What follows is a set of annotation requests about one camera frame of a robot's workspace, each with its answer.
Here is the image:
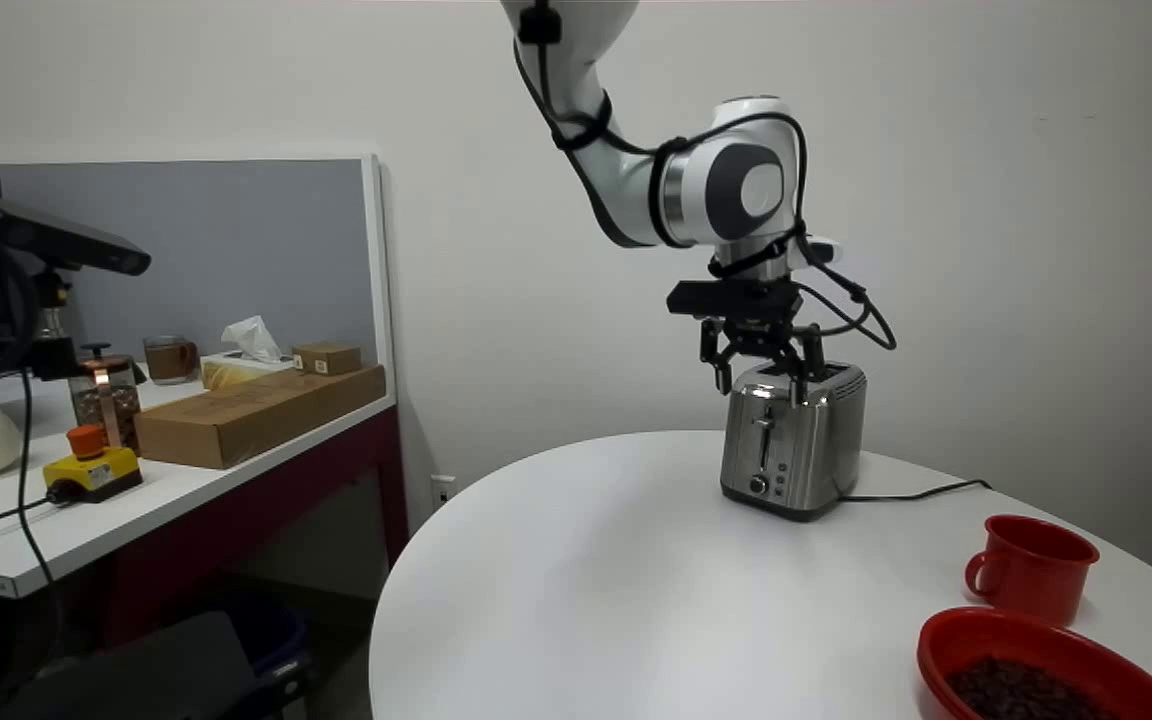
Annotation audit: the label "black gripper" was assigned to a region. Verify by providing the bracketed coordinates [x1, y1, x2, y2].
[695, 306, 832, 402]

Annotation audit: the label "silver two-slot toaster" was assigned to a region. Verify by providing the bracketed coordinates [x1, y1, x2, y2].
[715, 362, 872, 523]

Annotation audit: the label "yellow emergency stop button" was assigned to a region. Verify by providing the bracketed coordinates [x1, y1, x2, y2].
[40, 420, 148, 508]

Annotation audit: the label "red plastic cup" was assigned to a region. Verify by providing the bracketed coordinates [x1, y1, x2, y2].
[959, 513, 1104, 633]

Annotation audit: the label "red plastic bowl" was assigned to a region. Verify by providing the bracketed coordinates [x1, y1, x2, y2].
[915, 606, 1152, 720]

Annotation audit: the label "dark coffee beans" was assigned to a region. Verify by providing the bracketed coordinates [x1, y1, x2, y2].
[943, 655, 1119, 720]

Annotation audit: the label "small wooden block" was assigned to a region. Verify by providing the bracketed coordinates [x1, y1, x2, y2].
[289, 339, 368, 380]

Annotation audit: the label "cardboard box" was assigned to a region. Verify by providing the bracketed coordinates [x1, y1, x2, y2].
[132, 362, 394, 473]

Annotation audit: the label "tissue box with white tissue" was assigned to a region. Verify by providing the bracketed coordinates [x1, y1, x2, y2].
[198, 311, 309, 397]

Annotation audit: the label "grey divider panel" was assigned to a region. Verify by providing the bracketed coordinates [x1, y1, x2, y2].
[0, 157, 401, 405]

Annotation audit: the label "blue bin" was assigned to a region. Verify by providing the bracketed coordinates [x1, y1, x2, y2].
[216, 597, 324, 711]

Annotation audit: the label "small brown box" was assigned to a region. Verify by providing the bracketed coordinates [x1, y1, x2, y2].
[140, 335, 204, 389]

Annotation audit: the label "white desk with maroon front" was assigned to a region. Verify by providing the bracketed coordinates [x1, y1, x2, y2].
[0, 383, 417, 650]

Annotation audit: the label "glass metal french press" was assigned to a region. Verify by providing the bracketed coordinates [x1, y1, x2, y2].
[64, 339, 148, 452]

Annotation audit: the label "black office chair seat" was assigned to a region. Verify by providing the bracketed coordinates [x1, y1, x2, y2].
[0, 610, 263, 720]

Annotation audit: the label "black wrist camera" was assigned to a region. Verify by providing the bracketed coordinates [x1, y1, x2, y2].
[665, 275, 808, 322]

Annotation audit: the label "black toaster power cord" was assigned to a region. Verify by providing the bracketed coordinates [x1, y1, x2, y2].
[844, 478, 998, 508]

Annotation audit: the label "black camera cable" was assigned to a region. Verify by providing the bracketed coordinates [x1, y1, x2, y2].
[0, 358, 78, 592]

